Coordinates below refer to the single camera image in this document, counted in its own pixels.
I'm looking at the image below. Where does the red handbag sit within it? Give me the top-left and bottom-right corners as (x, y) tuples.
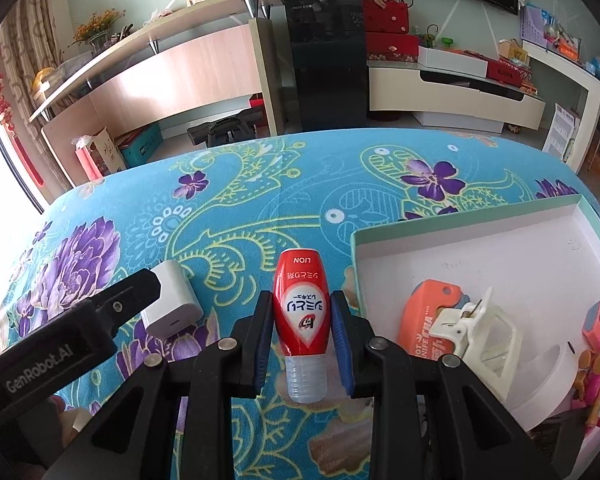
(361, 0), (410, 36)

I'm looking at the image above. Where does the person's left hand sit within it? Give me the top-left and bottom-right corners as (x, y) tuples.
(52, 395), (93, 434)

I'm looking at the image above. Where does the red hanging decoration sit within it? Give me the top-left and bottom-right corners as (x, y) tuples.
(0, 45), (46, 186)

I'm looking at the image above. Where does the white plug charger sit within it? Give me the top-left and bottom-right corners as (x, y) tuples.
(141, 260), (204, 337)

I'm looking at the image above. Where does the white wristband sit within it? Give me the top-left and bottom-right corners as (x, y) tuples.
(500, 342), (588, 433)

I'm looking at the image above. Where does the white printed carton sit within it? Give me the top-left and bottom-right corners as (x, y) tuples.
(542, 105), (581, 158)

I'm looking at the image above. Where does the black water dispenser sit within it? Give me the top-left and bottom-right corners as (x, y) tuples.
(282, 0), (370, 133)

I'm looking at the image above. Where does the purple desk calendar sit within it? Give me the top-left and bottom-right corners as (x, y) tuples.
(520, 2), (548, 48)

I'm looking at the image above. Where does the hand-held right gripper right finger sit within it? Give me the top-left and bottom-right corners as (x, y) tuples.
(330, 290), (561, 480)

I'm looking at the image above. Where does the orange toy knife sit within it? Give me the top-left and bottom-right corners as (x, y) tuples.
(399, 280), (473, 361)

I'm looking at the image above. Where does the yellow flower bouquet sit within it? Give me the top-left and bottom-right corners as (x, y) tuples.
(72, 9), (126, 53)

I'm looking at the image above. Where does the red flat box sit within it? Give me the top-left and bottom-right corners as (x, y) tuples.
(487, 57), (533, 86)

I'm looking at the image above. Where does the cream television stand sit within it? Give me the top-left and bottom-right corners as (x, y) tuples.
(367, 60), (546, 133)

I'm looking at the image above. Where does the wooden counter shelf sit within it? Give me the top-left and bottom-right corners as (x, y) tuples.
(27, 0), (281, 188)

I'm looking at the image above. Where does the red glue bottle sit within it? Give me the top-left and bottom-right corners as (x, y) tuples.
(272, 248), (333, 403)

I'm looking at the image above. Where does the black floor equipment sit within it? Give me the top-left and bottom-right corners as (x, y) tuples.
(187, 110), (268, 148)

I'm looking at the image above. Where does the white flat gift box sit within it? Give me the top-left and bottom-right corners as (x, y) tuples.
(419, 45), (490, 73)

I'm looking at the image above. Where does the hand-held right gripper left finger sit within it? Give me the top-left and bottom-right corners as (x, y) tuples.
(45, 290), (275, 480)

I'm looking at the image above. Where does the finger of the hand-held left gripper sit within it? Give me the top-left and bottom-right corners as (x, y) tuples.
(95, 268), (162, 333)

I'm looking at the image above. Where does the white plastic clip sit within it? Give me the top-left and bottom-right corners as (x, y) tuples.
(432, 287), (523, 388)

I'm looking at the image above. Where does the red paper gift bag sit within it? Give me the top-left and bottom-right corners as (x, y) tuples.
(72, 127), (128, 181)

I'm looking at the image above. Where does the teal plastic crate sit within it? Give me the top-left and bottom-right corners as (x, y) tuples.
(120, 122), (163, 166)

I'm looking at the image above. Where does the white desk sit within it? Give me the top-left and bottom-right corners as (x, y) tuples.
(522, 40), (600, 176)

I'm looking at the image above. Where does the yellow item on shelf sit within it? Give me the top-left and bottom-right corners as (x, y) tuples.
(32, 67), (56, 93)

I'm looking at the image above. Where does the teal cardboard box tray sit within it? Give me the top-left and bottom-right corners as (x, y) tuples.
(351, 194), (600, 480)

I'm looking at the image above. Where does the red patterned gift box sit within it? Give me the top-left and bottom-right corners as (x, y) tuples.
(366, 32), (421, 63)

